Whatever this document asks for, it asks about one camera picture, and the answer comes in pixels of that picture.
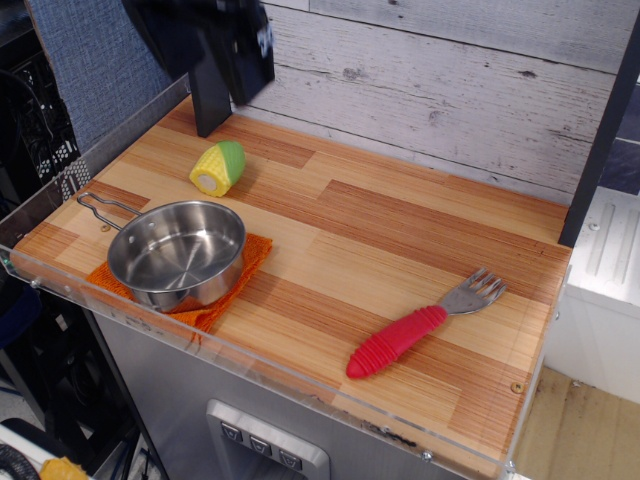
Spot silver dispenser button panel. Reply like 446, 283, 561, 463
206, 399, 331, 479

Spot orange knitted cloth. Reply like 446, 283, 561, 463
86, 233, 273, 332

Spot red handled metal fork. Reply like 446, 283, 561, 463
346, 268, 507, 379

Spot clear acrylic table guard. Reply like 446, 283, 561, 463
0, 74, 574, 480

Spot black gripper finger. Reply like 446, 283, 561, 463
226, 1, 275, 105
122, 1, 220, 80

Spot toy corn cob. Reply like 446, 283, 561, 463
189, 140, 246, 197

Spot dark left shelf post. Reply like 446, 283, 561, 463
189, 29, 231, 138

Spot white side cabinet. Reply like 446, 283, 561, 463
544, 187, 639, 403

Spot yellow object bottom left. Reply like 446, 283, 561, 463
39, 457, 89, 480

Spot dark right shelf post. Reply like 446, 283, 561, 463
558, 15, 639, 248

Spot stainless steel saucepan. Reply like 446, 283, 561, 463
77, 192, 247, 313

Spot dark shelf post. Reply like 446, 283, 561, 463
558, 15, 639, 248
189, 29, 231, 138

